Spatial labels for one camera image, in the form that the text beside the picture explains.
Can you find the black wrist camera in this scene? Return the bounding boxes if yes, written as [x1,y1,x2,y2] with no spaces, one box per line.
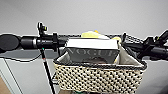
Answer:
[36,21,48,38]

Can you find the white door frame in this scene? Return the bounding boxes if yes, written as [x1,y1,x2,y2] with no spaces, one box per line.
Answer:
[0,58,21,94]

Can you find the white Vogue magazine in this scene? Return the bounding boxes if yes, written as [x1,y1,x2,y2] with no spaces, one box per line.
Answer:
[63,38,122,65]

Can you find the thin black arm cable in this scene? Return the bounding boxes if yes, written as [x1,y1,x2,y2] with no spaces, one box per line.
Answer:
[0,49,46,63]

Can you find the pale woven basket dark spots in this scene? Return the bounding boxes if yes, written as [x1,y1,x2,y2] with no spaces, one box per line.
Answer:
[52,41,148,93]

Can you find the pale yellow plush toy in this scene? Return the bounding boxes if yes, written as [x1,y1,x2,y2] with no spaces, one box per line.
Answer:
[80,30,123,43]

